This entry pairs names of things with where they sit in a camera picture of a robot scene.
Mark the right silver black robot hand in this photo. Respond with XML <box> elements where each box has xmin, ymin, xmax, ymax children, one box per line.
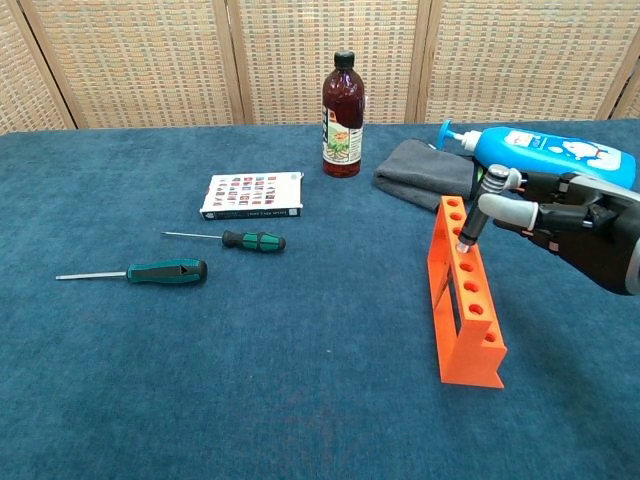
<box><xmin>477</xmin><ymin>167</ymin><xmax>640</xmax><ymax>297</ymax></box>

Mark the black silver precision screwdriver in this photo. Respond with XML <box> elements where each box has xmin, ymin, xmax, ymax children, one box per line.
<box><xmin>455</xmin><ymin>164</ymin><xmax>511</xmax><ymax>254</ymax></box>

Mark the orange perforated holder block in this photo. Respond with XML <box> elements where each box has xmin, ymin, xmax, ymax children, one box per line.
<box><xmin>427</xmin><ymin>194</ymin><xmax>510</xmax><ymax>390</ymax></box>

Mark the slim green black striped screwdriver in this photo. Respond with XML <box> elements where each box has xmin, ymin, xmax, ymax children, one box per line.
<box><xmin>160</xmin><ymin>229</ymin><xmax>288</xmax><ymax>255</ymax></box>

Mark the thick green black screwdriver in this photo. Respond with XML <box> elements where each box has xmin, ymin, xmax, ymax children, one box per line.
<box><xmin>55</xmin><ymin>258</ymin><xmax>209</xmax><ymax>287</ymax></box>

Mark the blue pump detergent bottle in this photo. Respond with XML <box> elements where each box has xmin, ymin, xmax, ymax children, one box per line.
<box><xmin>437</xmin><ymin>118</ymin><xmax>638</xmax><ymax>191</ymax></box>

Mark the black item with green stripe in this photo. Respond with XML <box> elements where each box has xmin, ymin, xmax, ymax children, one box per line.
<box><xmin>469</xmin><ymin>159</ymin><xmax>489</xmax><ymax>201</ymax></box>

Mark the folded grey cloth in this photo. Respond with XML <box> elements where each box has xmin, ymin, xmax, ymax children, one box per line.
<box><xmin>372</xmin><ymin>138</ymin><xmax>479</xmax><ymax>214</ymax></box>

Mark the dark brown labelled bottle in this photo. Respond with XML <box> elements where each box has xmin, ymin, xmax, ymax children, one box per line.
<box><xmin>320</xmin><ymin>50</ymin><xmax>366</xmax><ymax>179</ymax></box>

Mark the white box with picture grid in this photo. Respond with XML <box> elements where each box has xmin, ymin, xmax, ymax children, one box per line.
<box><xmin>199</xmin><ymin>171</ymin><xmax>305</xmax><ymax>221</ymax></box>

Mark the blue carpet table cover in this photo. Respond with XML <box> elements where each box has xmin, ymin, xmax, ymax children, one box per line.
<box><xmin>0</xmin><ymin>118</ymin><xmax>640</xmax><ymax>480</ymax></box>

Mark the woven bamboo folding screen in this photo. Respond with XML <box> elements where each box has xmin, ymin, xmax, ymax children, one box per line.
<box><xmin>0</xmin><ymin>0</ymin><xmax>640</xmax><ymax>136</ymax></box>

